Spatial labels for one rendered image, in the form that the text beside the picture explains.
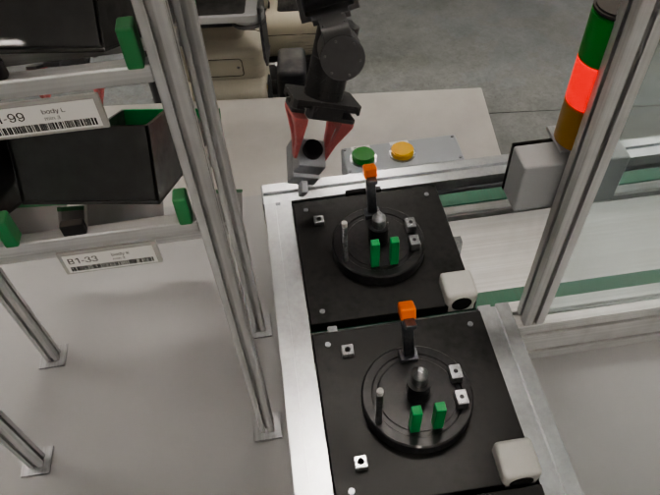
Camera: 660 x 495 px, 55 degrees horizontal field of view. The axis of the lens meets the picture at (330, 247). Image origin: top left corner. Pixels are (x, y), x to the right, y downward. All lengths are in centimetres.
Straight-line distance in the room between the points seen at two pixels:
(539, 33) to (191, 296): 257
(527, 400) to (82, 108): 64
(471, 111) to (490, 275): 48
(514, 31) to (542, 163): 263
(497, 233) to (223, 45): 81
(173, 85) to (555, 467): 62
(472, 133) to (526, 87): 164
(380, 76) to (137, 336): 213
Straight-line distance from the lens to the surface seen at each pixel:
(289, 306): 93
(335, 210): 102
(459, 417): 81
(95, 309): 113
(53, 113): 50
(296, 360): 88
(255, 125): 137
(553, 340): 99
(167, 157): 63
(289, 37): 183
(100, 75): 48
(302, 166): 95
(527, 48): 323
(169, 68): 47
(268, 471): 92
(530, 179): 74
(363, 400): 81
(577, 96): 68
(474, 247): 106
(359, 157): 111
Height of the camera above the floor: 172
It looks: 50 degrees down
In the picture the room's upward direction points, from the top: 4 degrees counter-clockwise
